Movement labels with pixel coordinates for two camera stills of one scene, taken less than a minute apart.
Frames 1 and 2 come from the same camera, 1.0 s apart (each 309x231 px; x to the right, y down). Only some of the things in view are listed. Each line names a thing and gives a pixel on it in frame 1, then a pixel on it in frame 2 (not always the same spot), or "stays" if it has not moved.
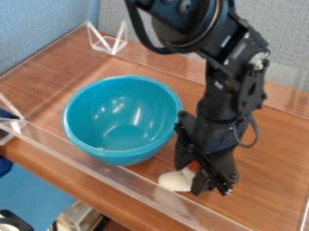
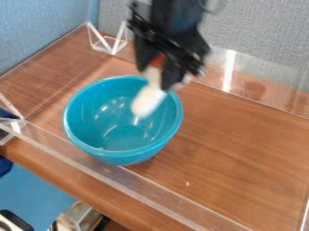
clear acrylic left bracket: [11, 124] stays
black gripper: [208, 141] to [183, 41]
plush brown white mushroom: [178, 180] to [153, 94]
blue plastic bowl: [119, 118] stays
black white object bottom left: [12, 223] stays
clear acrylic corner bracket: [106, 43] stays
